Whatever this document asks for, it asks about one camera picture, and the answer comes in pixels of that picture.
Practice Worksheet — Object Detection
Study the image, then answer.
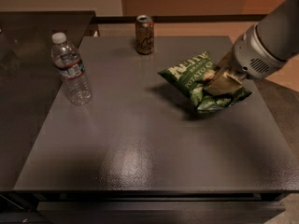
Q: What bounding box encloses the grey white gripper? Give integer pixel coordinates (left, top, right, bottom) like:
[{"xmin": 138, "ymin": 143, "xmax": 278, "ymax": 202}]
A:
[{"xmin": 204, "ymin": 24, "xmax": 286, "ymax": 96}]

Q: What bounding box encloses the green jalapeno chip bag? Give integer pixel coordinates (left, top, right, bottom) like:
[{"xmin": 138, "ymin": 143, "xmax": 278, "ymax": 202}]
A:
[{"xmin": 159, "ymin": 51, "xmax": 251, "ymax": 113}]

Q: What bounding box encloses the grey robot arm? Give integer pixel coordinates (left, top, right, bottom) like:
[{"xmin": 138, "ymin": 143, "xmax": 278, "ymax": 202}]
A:
[{"xmin": 205, "ymin": 0, "xmax": 299, "ymax": 95}]

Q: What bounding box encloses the orange soda can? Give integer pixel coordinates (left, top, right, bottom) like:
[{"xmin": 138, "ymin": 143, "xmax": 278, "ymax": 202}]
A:
[{"xmin": 135, "ymin": 15, "xmax": 154, "ymax": 55}]

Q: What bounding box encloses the clear plastic water bottle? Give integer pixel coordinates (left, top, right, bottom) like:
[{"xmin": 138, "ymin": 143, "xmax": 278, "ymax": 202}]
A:
[{"xmin": 51, "ymin": 33, "xmax": 92, "ymax": 105}]

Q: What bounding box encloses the dark table drawer front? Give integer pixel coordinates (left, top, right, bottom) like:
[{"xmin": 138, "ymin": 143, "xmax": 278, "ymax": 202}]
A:
[{"xmin": 37, "ymin": 201, "xmax": 285, "ymax": 224}]

